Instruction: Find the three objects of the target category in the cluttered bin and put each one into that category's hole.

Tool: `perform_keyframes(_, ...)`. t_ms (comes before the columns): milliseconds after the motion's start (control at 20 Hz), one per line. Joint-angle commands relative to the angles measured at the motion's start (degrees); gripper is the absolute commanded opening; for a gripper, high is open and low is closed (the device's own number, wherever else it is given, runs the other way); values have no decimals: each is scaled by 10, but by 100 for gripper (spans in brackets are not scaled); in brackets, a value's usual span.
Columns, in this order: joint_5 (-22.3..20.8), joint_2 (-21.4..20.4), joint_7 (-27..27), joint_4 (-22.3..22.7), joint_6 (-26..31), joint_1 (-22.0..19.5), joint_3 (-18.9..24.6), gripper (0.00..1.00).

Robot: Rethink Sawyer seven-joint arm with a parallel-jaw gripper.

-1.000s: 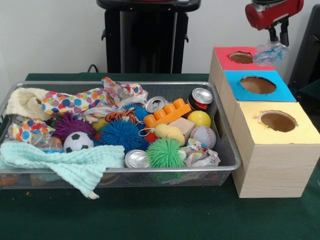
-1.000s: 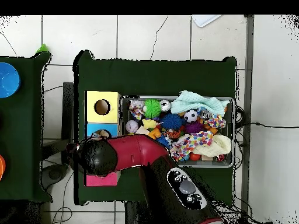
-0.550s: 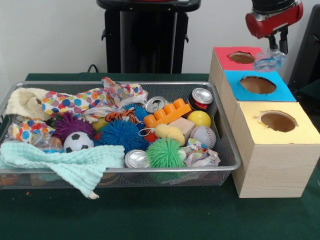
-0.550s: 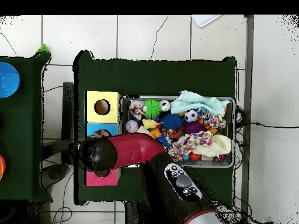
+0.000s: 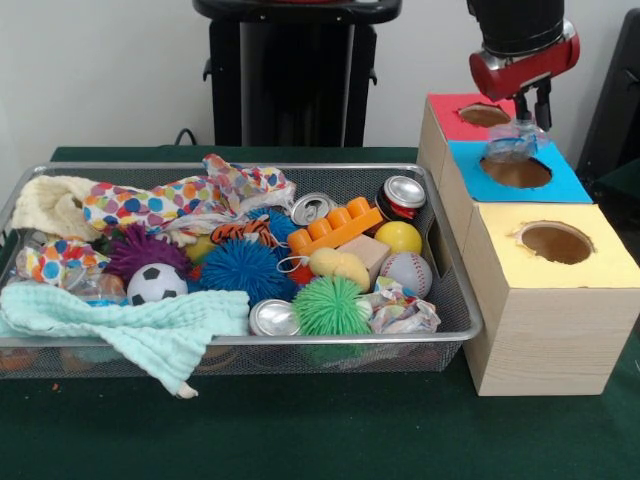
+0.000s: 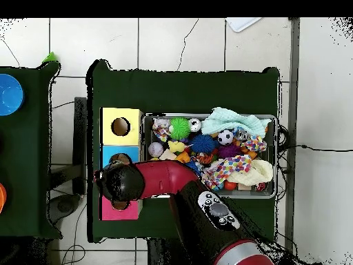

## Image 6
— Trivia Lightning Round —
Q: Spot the small green object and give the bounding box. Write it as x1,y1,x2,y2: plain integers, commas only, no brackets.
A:
41,51,58,63

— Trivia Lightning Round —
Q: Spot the black and white soccer ball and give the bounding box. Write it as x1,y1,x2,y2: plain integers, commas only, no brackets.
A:
217,129,235,146

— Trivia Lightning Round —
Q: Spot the cream knitted cloth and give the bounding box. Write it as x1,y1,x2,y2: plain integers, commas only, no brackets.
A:
227,159,274,186

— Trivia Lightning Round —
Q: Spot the orange toy brick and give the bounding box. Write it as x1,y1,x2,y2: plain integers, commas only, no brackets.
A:
175,150,192,164

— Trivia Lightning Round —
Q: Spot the green spiky ball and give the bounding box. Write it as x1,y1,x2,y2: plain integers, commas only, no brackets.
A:
168,117,192,141

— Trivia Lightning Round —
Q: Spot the mint green cloth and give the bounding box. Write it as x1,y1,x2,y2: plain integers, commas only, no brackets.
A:
201,106,272,138

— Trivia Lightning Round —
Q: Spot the white tray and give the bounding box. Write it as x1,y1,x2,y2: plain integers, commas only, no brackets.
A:
225,17,263,33

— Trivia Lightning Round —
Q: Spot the black cable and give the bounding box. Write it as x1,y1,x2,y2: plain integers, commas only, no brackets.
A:
278,144,353,153

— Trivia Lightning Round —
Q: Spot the crushed clear plastic bottle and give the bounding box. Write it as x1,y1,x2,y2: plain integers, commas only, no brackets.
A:
234,127,250,141

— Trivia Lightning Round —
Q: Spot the polka dot cloth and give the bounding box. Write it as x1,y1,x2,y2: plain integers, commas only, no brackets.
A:
201,154,254,192

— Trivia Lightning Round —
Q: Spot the white baseball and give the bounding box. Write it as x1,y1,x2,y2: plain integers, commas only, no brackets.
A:
148,141,165,159

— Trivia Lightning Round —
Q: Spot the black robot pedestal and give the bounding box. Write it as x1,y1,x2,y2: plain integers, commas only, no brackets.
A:
147,237,194,265

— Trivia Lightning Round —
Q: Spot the blue spiky ball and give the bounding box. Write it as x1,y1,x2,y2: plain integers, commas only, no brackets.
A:
189,134,217,155

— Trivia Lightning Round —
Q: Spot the shallow clear mesh bin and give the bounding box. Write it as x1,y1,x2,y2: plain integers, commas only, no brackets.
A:
141,112,279,199

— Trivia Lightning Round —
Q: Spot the purple spiky ball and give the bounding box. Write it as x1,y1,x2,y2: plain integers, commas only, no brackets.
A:
217,144,243,159

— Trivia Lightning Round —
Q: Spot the blue bowl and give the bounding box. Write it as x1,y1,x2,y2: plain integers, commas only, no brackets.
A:
0,73,26,117

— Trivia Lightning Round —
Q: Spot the orange bowl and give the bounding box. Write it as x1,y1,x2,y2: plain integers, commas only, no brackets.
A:
0,182,8,215

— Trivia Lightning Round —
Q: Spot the wooden box with three holes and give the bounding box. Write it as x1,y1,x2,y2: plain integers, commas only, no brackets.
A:
99,107,143,221

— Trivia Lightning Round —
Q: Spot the dark green side tablecloth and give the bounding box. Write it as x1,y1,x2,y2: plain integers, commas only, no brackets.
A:
0,61,63,240

